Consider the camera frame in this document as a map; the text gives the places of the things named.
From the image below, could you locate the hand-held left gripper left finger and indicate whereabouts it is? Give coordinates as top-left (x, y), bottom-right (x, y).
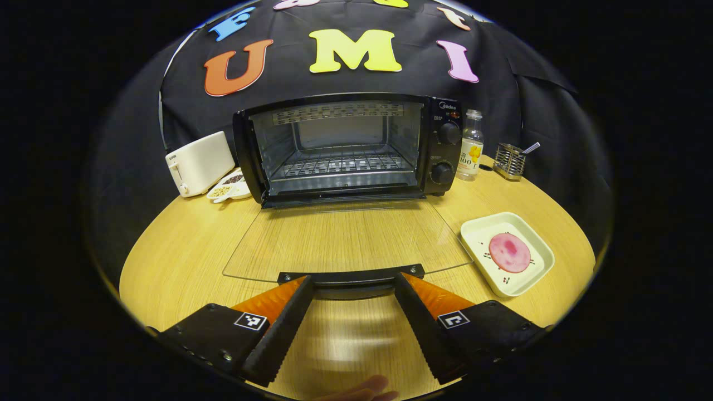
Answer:
top-left (150, 275), bottom-right (315, 388)

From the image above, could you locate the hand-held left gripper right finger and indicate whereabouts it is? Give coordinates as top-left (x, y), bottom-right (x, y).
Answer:
top-left (394, 272), bottom-right (552, 385)

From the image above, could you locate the white square plate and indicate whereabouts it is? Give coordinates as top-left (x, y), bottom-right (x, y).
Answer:
top-left (460, 212), bottom-right (555, 299)

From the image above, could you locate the pink ham slice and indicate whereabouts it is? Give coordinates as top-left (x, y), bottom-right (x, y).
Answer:
top-left (489, 232), bottom-right (531, 273)

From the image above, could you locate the black electric oven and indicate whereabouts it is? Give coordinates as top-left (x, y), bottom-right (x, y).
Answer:
top-left (222, 92), bottom-right (474, 301)

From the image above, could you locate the black oven knob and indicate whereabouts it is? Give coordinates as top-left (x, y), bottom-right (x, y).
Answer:
top-left (430, 160), bottom-right (456, 186)
top-left (437, 121), bottom-right (463, 146)

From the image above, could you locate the white divided seasoning dish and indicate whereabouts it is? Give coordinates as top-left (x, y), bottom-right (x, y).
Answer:
top-left (207, 169), bottom-right (252, 203)

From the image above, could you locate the clear glass bottle yellow label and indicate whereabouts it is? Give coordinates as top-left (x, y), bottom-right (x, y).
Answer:
top-left (456, 109), bottom-right (484, 182)

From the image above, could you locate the white toaster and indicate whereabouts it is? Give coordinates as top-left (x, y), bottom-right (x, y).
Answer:
top-left (165, 131), bottom-right (236, 198)

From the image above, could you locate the black backdrop cloth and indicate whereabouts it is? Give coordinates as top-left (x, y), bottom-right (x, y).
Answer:
top-left (92, 0), bottom-right (613, 279)

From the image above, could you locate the metal wire holder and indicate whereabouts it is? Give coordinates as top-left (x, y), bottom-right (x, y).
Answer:
top-left (493, 143), bottom-right (527, 180)

